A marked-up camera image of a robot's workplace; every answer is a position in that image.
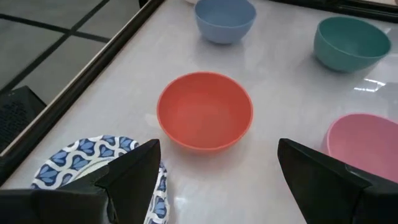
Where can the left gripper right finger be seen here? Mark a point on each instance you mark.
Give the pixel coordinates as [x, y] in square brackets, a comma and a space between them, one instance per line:
[335, 196]

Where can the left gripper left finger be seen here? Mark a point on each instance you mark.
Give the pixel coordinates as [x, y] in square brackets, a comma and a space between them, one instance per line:
[93, 202]

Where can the blue patterned paper plate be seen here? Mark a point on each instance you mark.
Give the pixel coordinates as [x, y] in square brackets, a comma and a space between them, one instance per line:
[77, 155]

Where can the pink bowl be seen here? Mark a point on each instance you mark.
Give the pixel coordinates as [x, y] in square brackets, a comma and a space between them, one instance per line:
[367, 146]

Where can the red bowl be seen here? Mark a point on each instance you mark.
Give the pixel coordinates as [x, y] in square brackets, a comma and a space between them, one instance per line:
[205, 112]

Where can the green bowl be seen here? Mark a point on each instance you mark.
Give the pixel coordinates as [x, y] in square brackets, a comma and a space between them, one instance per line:
[348, 43]

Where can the blue bowl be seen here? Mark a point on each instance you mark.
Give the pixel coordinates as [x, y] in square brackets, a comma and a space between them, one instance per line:
[224, 21]

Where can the black computer tower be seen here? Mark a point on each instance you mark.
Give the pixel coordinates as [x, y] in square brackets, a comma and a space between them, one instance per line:
[15, 115]

